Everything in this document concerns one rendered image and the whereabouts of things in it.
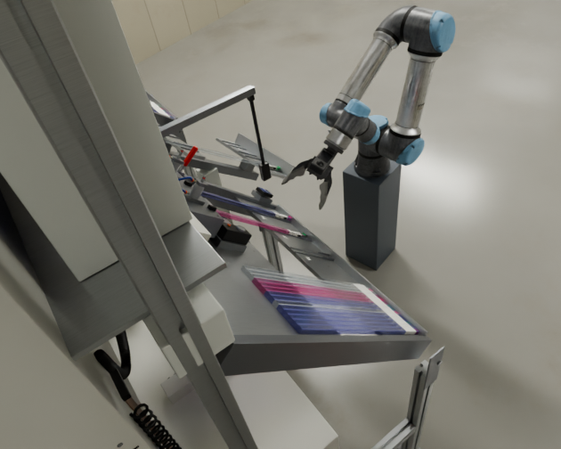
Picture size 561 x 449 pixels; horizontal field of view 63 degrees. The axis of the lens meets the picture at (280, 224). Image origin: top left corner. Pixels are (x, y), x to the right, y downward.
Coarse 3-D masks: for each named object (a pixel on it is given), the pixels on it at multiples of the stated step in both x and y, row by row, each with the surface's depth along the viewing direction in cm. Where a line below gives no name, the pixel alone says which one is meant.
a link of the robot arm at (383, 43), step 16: (400, 16) 152; (384, 32) 155; (368, 48) 158; (384, 48) 156; (368, 64) 156; (352, 80) 157; (368, 80) 157; (352, 96) 156; (320, 112) 161; (336, 112) 156
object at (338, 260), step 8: (280, 208) 157; (296, 224) 151; (304, 232) 149; (312, 240) 146; (320, 240) 145; (320, 248) 144; (328, 248) 142; (336, 256) 139; (344, 264) 137; (352, 272) 135; (360, 280) 132; (376, 288) 129; (384, 296) 127; (392, 304) 125; (400, 312) 123; (408, 320) 121; (416, 328) 119
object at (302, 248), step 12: (252, 204) 148; (252, 216) 138; (264, 216) 142; (264, 228) 134; (288, 228) 145; (288, 240) 133; (300, 240) 141; (300, 252) 128; (312, 252) 134; (312, 264) 124; (324, 264) 131; (336, 264) 138; (324, 276) 120; (336, 276) 126; (348, 276) 133
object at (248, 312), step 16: (208, 240) 98; (224, 256) 95; (240, 256) 100; (256, 256) 106; (224, 272) 87; (240, 272) 92; (208, 288) 78; (224, 288) 81; (240, 288) 85; (256, 288) 89; (224, 304) 76; (240, 304) 79; (256, 304) 82; (240, 320) 74; (256, 320) 77; (272, 320) 80
